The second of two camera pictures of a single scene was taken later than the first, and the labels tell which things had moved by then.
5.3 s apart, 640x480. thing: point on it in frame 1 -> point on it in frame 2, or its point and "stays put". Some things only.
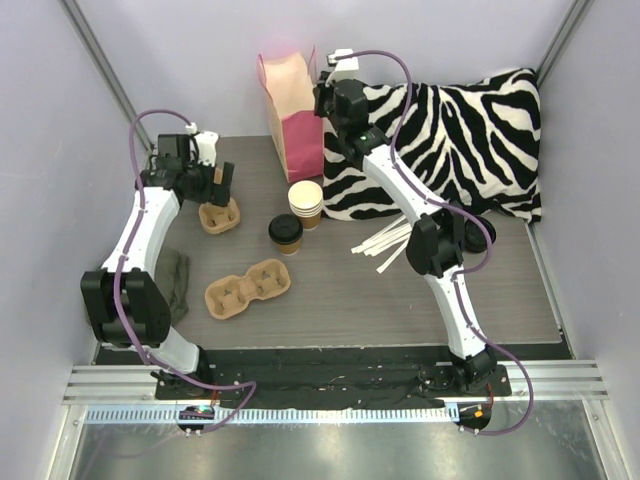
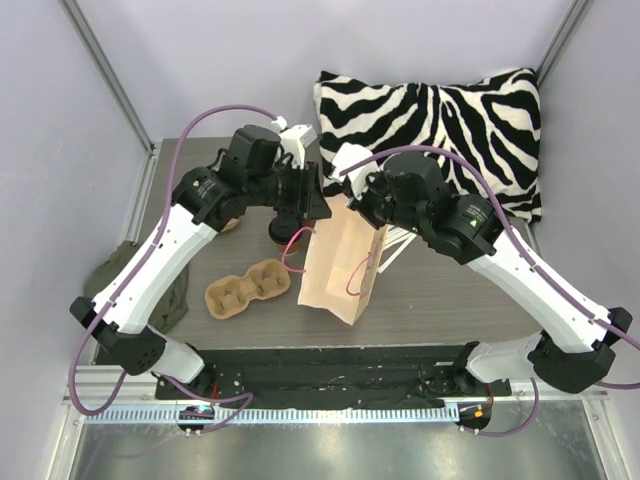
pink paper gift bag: x=289 y=80 -> x=342 y=263
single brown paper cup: x=290 y=249 stays put
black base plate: x=317 y=376 stays put
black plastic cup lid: x=285 y=229 stays put
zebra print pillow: x=475 y=144 stays put
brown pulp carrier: x=230 y=295 stays put
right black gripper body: x=323 y=100 -> x=373 y=211
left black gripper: x=212 y=185 -> x=310 y=190
